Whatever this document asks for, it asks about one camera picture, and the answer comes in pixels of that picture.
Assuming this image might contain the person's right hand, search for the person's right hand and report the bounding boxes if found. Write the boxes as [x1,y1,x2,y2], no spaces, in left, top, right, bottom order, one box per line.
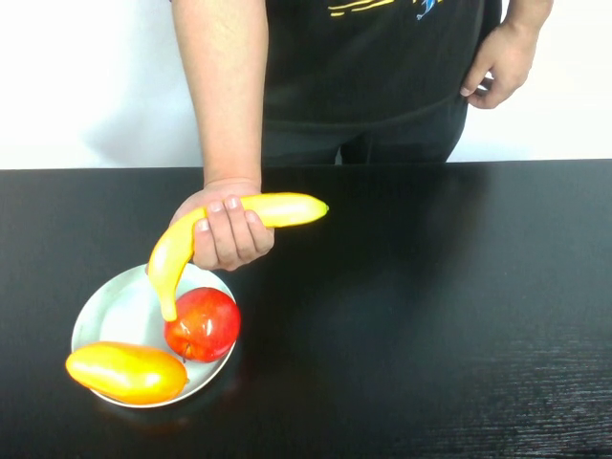
[169,178,276,273]

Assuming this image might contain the person's left hand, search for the person's left hand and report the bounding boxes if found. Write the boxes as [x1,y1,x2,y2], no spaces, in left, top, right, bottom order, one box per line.
[459,21,537,110]

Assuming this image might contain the yellow banana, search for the yellow banana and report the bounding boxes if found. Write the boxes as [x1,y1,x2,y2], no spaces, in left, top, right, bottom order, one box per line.
[146,192,330,321]

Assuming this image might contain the person's left forearm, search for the person's left forearm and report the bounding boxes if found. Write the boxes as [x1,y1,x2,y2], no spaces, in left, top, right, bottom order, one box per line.
[497,0,556,35]

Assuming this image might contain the person's right forearm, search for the person's right forearm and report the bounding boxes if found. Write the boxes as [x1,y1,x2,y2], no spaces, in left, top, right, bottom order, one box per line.
[171,0,270,190]

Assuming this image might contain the red apple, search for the red apple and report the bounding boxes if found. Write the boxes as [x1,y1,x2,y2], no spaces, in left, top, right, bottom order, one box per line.
[164,286,242,363]

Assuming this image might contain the white round plate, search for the white round plate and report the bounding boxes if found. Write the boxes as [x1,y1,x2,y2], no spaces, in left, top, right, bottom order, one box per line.
[71,262,239,409]

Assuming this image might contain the black printed t-shirt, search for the black printed t-shirt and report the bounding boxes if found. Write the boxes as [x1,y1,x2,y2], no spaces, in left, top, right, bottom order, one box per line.
[260,0,504,126]

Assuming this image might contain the black trousers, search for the black trousers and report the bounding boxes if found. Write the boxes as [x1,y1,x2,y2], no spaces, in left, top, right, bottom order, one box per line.
[261,98,469,166]

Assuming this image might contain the orange yellow mango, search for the orange yellow mango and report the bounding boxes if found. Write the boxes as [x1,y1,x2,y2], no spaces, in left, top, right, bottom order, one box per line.
[65,340,189,406]

